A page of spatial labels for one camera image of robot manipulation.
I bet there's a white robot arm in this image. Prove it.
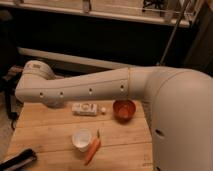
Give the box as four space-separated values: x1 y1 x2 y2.
15 60 213 171

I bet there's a black office chair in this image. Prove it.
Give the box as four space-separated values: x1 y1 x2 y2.
0 9 21 129

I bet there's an orange carrot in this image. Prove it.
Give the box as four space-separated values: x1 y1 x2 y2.
84 131 101 165

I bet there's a metal tripod pole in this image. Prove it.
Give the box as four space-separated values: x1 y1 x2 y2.
156 0 191 66

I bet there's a white small box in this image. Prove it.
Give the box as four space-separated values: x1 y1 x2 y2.
72 103 97 116

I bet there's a red bowl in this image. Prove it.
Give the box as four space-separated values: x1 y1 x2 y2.
113 100 136 121

